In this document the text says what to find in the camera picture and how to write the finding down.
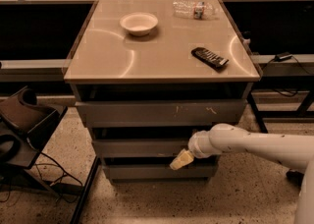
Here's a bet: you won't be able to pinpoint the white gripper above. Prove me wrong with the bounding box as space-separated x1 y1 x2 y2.
170 131 213 170

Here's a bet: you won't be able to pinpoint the grey drawer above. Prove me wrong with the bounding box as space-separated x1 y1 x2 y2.
103 164 218 181
76 99 246 128
92 139 188 157

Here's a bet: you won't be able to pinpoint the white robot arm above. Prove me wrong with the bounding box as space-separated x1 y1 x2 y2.
170 123 314 224

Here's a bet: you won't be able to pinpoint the grey top drawer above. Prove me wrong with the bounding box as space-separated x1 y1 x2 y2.
76 99 246 128

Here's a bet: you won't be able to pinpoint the grey bottom drawer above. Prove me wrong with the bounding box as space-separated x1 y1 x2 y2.
103 164 218 181

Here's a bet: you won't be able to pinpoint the grey drawer cabinet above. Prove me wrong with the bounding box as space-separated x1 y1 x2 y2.
64 0 260 168

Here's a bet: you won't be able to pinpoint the black table leg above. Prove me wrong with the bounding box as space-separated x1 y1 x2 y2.
247 93 268 134

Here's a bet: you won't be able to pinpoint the black diagonal floor bar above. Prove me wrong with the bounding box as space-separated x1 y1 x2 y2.
70 157 100 224

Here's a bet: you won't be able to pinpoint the black snack bar packet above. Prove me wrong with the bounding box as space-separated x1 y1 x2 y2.
191 47 229 70

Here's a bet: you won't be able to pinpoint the black shoe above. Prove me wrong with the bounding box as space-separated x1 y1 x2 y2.
286 170 304 187

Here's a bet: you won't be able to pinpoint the black power adapter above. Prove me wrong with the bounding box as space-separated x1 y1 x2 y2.
274 52 292 62

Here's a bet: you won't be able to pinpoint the white bowl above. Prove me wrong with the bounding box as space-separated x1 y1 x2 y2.
120 12 158 36

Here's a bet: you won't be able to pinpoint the clear plastic water bottle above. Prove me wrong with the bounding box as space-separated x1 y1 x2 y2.
173 0 218 20

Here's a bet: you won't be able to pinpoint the black floor cables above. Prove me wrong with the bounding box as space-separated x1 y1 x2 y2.
0 151 84 204

